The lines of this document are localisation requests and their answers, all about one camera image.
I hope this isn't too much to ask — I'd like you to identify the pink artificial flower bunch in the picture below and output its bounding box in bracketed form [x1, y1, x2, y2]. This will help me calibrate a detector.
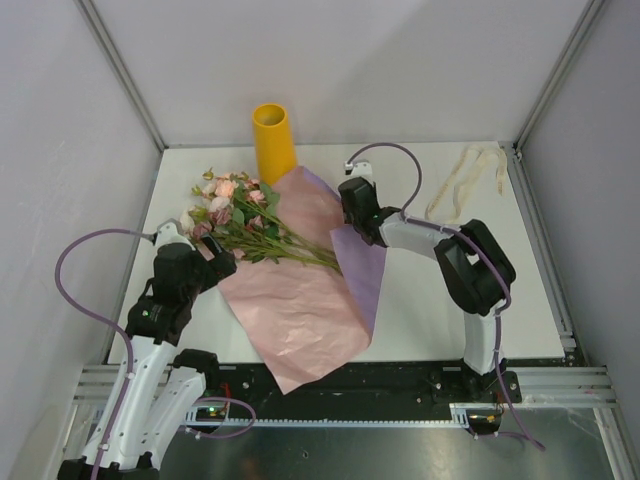
[179, 167, 342, 273]

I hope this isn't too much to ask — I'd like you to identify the cream ribbon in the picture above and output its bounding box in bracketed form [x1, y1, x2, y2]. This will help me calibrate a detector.
[424, 144, 507, 224]

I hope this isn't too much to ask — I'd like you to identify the purple pink wrapping paper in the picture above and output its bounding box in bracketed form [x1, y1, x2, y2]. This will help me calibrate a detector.
[219, 167, 386, 394]

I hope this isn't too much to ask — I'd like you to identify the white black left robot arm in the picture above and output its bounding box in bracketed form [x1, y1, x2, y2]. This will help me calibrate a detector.
[57, 224, 236, 479]

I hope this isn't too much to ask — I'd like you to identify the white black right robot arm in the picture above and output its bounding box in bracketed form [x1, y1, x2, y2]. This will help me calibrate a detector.
[338, 177, 516, 401]

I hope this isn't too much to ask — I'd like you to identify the yellow cylindrical vase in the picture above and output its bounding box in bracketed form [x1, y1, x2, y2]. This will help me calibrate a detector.
[252, 103, 297, 185]

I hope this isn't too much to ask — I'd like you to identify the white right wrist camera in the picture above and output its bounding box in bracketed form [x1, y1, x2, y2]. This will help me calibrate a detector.
[344, 159, 374, 183]

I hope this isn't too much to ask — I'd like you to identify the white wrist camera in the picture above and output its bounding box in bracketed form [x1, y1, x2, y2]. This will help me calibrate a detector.
[344, 159, 374, 183]
[152, 219, 193, 249]

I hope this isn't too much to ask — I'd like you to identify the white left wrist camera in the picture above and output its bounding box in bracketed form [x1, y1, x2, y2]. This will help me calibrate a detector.
[152, 219, 193, 249]

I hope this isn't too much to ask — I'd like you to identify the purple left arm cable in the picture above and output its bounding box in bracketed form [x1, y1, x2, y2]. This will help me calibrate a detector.
[54, 228, 259, 480]

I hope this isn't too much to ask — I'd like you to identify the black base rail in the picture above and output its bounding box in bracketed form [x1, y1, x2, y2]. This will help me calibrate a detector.
[205, 360, 522, 418]

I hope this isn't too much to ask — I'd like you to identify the aluminium frame post left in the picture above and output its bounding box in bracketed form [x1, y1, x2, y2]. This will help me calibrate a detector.
[75, 0, 167, 153]

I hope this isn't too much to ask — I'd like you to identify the aluminium frame post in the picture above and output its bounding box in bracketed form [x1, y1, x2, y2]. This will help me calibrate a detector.
[75, 0, 167, 153]
[512, 0, 610, 157]

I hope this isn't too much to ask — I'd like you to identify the white slotted cable duct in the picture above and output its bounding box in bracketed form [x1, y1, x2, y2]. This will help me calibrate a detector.
[181, 400, 505, 429]

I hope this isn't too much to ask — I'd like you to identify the aluminium frame post right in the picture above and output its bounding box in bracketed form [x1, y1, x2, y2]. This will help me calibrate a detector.
[512, 0, 610, 157]

